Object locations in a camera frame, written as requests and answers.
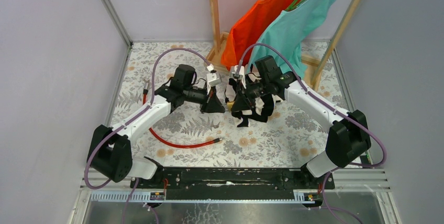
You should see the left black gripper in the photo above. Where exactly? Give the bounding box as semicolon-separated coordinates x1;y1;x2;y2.
183;82;226;115

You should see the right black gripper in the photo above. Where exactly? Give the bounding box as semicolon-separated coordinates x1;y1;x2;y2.
230;77;268;113

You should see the brass padlock with shackle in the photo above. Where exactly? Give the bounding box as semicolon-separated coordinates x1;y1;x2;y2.
226;101;235;111

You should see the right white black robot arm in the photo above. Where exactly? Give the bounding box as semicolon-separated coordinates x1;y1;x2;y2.
230;56;371;188

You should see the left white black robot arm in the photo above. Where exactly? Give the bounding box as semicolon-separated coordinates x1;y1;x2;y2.
87;64;225;188

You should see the black white striped cloth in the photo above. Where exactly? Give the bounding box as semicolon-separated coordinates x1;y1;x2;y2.
224;78;282;127

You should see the floral table mat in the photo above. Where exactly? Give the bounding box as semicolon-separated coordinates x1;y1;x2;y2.
112;42;327;167

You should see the orange t-shirt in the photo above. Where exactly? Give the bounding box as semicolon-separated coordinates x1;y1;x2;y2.
220;0;293;68

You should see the wooden clothes rack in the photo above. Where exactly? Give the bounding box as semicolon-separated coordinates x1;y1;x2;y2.
206;0;361;91

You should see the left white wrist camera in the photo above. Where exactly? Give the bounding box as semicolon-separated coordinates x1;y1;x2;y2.
206;64;221;87

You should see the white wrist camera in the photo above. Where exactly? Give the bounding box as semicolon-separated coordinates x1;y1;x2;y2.
229;65;247;88
206;64;221;87

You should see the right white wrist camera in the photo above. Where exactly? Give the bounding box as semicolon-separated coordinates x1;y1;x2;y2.
229;65;247;88

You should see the red cable lock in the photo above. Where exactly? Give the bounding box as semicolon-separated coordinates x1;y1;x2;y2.
142;80;224;149

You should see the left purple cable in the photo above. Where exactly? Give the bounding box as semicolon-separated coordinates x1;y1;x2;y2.
84;48;213;191

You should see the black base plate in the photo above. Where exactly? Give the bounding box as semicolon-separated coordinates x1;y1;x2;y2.
130;167;335;201

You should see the aluminium rail frame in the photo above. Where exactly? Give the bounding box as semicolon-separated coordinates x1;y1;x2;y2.
68;167;401;223

